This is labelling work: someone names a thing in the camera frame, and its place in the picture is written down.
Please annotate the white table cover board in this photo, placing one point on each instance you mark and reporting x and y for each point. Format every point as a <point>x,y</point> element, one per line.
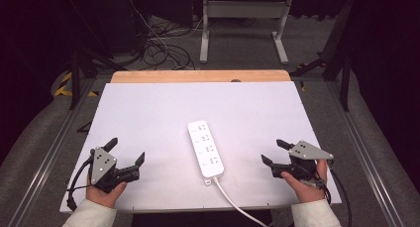
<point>198,101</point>

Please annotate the metal floor rail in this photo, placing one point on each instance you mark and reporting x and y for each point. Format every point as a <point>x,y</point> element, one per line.
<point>366,161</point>
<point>49,157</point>

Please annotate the black metal stand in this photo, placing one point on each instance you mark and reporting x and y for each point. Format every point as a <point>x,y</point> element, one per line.
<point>75,78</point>
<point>345,78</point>

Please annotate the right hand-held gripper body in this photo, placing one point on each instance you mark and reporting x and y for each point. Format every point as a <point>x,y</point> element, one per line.
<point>305,152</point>

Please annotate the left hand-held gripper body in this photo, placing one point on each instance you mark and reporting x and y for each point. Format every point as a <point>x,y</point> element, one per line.
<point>103,164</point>

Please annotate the person's right hand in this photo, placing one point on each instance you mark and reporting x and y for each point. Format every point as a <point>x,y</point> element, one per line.
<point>308,190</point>

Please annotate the wooden table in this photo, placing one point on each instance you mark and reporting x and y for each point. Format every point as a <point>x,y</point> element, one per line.
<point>198,76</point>

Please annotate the white power strip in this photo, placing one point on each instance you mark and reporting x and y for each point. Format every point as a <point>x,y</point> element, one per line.
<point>206,149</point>

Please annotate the yellow black hazard tape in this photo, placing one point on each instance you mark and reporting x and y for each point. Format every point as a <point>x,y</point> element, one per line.
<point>66,85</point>

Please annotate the white metal desk frame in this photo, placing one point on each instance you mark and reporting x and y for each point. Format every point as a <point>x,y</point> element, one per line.
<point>244,9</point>

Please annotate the person's left hand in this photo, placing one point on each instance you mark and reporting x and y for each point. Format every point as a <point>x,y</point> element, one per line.
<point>102,198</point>

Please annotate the black equipment cabinet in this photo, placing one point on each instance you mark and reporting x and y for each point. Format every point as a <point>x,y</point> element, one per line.
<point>122,22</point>

